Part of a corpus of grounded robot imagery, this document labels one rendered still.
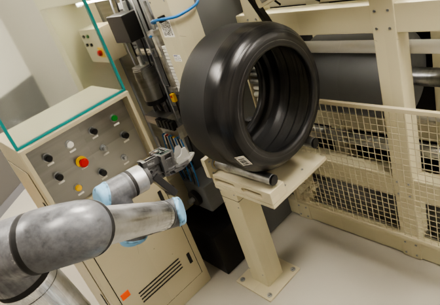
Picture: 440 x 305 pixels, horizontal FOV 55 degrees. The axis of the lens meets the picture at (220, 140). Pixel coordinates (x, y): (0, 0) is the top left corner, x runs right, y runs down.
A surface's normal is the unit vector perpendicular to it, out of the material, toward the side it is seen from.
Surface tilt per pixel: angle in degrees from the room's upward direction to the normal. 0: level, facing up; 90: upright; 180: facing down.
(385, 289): 0
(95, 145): 90
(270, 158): 99
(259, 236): 90
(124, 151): 90
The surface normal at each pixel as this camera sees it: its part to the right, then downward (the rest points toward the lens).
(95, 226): 0.76, -0.25
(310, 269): -0.29, -0.84
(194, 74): -0.71, -0.21
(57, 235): 0.43, -0.21
